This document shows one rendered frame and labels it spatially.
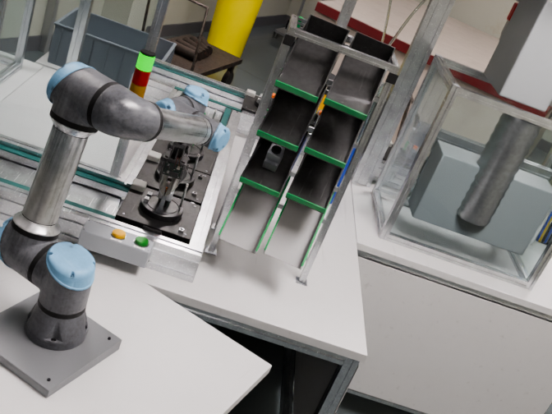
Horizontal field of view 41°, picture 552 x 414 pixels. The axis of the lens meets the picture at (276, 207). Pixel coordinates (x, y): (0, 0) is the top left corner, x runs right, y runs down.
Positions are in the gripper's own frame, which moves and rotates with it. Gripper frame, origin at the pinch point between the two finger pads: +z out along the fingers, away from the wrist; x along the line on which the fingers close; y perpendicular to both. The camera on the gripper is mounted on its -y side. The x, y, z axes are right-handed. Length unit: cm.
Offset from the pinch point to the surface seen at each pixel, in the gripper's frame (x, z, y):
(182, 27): -60, 96, -557
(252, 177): 23.7, -13.2, -2.1
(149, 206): -3.6, 8.4, -2.6
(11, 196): -42.2, 12.5, 11.7
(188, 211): 8.6, 10.2, -11.5
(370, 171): 82, 13, -114
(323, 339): 60, 21, 19
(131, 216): -7.6, 10.3, 3.8
